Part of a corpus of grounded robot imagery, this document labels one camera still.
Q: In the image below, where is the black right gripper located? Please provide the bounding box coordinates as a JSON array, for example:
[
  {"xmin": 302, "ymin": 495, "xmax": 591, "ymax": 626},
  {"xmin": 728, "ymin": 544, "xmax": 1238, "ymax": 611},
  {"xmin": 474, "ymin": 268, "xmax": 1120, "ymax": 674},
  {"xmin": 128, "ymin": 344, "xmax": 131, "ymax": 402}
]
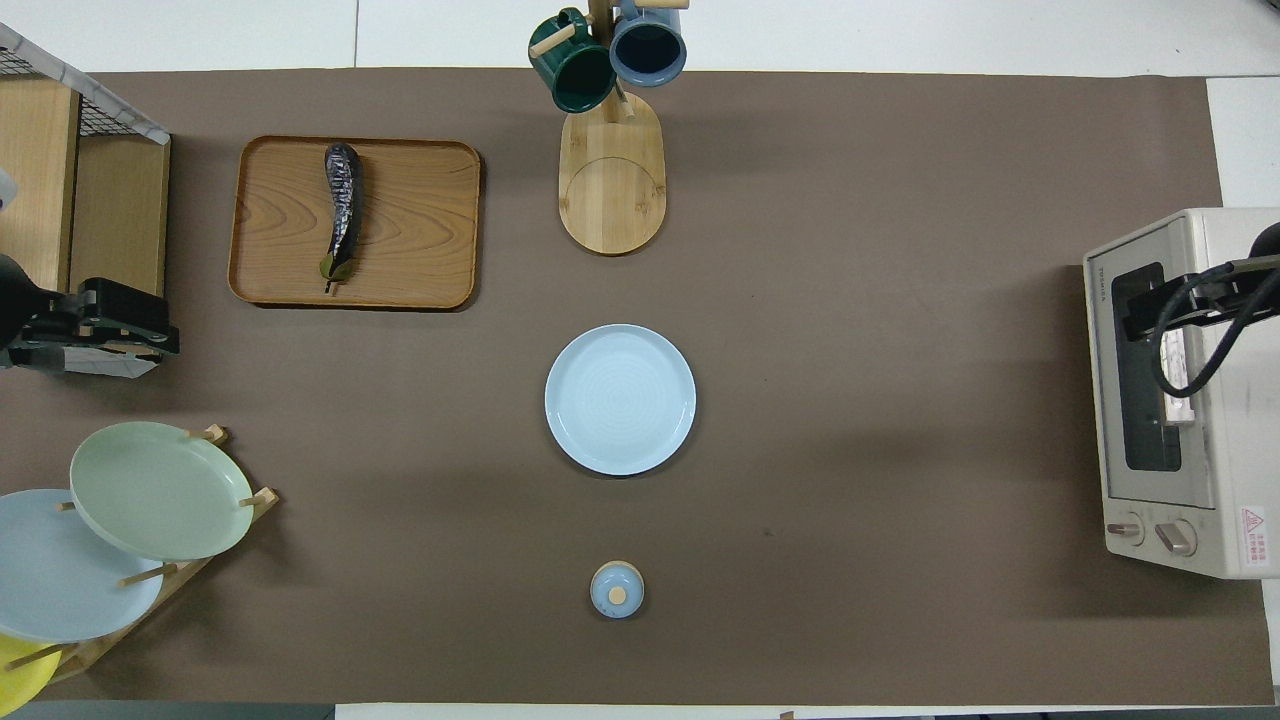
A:
[{"xmin": 1120, "ymin": 262, "xmax": 1280, "ymax": 345}]

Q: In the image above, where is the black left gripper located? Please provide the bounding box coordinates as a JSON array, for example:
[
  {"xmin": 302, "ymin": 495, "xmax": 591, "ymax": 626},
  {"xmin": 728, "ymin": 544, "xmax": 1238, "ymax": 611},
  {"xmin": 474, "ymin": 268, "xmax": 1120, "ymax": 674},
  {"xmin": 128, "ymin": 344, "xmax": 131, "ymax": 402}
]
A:
[{"xmin": 0, "ymin": 254, "xmax": 182, "ymax": 369}]

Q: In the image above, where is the dark purple eggplant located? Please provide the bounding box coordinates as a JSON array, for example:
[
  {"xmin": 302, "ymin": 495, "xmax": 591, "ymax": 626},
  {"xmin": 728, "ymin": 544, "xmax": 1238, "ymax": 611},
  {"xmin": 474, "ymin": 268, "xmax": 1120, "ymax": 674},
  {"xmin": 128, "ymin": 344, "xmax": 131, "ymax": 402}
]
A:
[{"xmin": 319, "ymin": 142, "xmax": 367, "ymax": 294}]

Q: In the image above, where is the light blue plate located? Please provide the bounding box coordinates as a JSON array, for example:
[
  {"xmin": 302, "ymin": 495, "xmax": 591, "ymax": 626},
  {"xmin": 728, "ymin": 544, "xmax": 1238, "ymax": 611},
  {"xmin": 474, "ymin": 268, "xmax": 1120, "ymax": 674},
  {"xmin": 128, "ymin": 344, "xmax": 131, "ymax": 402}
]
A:
[
  {"xmin": 0, "ymin": 489, "xmax": 166, "ymax": 644},
  {"xmin": 544, "ymin": 323, "xmax": 698, "ymax": 478}
]

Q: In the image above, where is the cream toaster oven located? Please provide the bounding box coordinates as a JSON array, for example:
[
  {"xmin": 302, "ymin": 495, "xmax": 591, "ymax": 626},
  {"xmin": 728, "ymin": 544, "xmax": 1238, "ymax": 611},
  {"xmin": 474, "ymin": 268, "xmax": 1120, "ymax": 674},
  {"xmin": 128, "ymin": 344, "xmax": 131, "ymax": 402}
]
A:
[{"xmin": 1083, "ymin": 208, "xmax": 1280, "ymax": 581}]

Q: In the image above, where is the pale green plate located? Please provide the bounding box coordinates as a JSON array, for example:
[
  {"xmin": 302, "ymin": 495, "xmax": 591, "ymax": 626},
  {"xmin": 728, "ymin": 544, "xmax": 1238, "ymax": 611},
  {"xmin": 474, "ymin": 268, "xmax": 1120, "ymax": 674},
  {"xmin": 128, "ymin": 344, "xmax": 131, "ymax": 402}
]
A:
[{"xmin": 70, "ymin": 421, "xmax": 254, "ymax": 562}]

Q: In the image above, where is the wooden plate rack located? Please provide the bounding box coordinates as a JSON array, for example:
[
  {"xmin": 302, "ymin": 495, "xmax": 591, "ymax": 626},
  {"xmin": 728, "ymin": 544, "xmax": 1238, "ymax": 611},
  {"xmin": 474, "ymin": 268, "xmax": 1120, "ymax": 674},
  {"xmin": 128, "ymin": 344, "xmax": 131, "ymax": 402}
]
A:
[{"xmin": 0, "ymin": 425, "xmax": 281, "ymax": 686}]

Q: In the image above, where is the brown table mat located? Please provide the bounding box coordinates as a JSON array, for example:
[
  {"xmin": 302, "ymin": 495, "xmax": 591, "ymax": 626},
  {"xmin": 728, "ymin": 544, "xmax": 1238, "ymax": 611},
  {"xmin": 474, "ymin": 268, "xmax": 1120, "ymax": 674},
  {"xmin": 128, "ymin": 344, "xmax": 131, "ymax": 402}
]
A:
[{"xmin": 0, "ymin": 68, "xmax": 1276, "ymax": 706}]

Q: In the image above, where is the wooden serving tray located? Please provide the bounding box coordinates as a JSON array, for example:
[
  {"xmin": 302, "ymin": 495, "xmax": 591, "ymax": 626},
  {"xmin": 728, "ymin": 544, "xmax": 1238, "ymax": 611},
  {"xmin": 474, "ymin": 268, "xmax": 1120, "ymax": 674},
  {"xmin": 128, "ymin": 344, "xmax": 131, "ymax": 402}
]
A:
[{"xmin": 228, "ymin": 136, "xmax": 483, "ymax": 311}]

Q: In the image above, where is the yellow plate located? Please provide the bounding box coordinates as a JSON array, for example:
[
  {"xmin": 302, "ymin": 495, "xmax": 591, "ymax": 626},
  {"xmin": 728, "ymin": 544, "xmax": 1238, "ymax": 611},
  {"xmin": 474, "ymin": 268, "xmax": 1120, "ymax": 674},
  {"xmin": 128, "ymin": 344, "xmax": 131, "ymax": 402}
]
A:
[{"xmin": 0, "ymin": 634, "xmax": 59, "ymax": 718}]

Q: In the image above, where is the wooden mug tree stand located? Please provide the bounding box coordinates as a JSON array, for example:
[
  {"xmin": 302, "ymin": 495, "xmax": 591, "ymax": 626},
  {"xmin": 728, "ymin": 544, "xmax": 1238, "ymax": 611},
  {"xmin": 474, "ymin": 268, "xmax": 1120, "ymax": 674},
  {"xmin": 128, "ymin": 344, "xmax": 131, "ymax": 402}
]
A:
[{"xmin": 528, "ymin": 0, "xmax": 691, "ymax": 257}]

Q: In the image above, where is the dark green mug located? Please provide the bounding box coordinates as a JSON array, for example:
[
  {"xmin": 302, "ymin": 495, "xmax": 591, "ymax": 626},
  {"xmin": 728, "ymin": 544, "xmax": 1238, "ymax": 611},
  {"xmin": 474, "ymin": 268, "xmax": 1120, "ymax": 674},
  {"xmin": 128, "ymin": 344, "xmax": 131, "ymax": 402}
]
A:
[{"xmin": 528, "ymin": 8, "xmax": 618, "ymax": 114}]

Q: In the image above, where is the blue mug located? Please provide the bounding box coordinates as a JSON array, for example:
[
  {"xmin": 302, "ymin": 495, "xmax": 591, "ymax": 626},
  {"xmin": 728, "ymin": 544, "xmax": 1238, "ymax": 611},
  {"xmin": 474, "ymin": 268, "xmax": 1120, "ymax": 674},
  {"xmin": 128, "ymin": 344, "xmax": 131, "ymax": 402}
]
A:
[{"xmin": 609, "ymin": 0, "xmax": 689, "ymax": 88}]

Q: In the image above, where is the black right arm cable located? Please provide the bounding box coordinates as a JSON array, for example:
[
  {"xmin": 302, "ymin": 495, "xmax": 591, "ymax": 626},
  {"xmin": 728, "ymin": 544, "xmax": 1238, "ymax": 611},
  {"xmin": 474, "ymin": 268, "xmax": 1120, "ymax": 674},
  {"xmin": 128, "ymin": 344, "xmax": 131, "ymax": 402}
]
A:
[{"xmin": 1149, "ymin": 260, "xmax": 1280, "ymax": 400}]

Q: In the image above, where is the wire and wood shelf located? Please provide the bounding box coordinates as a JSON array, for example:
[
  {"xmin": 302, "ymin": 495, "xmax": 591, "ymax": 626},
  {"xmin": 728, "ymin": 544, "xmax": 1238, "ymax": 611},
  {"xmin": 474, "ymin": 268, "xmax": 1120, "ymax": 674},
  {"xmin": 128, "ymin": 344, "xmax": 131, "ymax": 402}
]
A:
[{"xmin": 0, "ymin": 22, "xmax": 171, "ymax": 379}]

